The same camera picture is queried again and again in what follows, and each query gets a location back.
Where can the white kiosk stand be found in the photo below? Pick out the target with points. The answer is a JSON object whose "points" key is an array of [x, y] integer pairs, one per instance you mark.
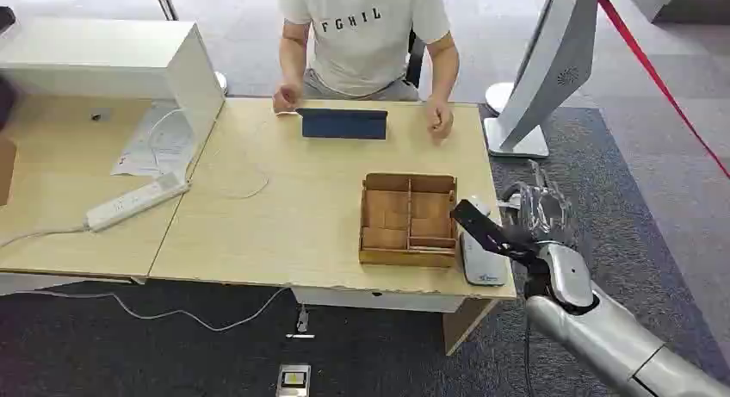
{"points": [[550, 69]]}

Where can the wooden card box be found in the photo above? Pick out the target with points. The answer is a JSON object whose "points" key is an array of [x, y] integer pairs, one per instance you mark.
{"points": [[385, 257]]}

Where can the white paper sheets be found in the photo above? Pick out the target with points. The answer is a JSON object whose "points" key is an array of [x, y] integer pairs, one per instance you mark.
{"points": [[157, 149]]}

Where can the round white stand base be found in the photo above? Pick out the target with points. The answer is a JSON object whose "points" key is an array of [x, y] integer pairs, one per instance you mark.
{"points": [[497, 96]]}

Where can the metal pole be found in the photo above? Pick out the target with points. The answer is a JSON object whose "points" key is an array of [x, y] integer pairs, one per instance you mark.
{"points": [[165, 1]]}

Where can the person's left hand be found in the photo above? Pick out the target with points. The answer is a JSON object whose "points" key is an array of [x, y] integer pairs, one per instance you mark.
{"points": [[439, 119]]}

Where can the person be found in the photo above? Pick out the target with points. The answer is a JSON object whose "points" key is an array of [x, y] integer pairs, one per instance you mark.
{"points": [[359, 52]]}

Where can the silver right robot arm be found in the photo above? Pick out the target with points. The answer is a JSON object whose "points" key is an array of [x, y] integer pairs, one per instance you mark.
{"points": [[616, 343]]}

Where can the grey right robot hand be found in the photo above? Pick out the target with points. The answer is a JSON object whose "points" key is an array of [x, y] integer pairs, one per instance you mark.
{"points": [[566, 274]]}

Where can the white desk cabinet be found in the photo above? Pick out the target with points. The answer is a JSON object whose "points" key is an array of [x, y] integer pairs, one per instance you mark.
{"points": [[102, 58]]}

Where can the white power strip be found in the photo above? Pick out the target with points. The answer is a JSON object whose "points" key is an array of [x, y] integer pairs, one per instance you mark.
{"points": [[134, 201]]}

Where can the silver floor device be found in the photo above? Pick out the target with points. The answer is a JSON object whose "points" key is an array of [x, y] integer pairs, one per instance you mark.
{"points": [[293, 380]]}

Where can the brown cardboard piece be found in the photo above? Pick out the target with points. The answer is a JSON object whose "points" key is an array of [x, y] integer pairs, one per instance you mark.
{"points": [[6, 172]]}

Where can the dark blue tablet case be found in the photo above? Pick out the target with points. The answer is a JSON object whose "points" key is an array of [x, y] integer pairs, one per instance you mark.
{"points": [[344, 125]]}

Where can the person's right hand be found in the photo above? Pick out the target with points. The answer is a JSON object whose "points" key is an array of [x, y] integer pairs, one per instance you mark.
{"points": [[287, 98]]}

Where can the pale wooden side desk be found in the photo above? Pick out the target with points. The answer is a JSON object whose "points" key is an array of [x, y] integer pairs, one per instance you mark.
{"points": [[51, 172]]}

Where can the black chair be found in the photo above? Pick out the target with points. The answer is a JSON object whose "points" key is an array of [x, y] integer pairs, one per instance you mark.
{"points": [[415, 60]]}

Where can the white card reader device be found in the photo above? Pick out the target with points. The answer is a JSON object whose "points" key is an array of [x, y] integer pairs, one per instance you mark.
{"points": [[482, 266]]}

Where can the small floor connector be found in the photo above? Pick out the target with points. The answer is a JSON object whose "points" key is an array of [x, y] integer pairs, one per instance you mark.
{"points": [[301, 321]]}

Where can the person's hand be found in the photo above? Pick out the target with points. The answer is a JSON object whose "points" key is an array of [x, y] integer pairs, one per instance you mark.
{"points": [[439, 119], [287, 98]]}

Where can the black card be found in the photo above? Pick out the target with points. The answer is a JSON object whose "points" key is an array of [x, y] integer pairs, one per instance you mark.
{"points": [[478, 226]]}

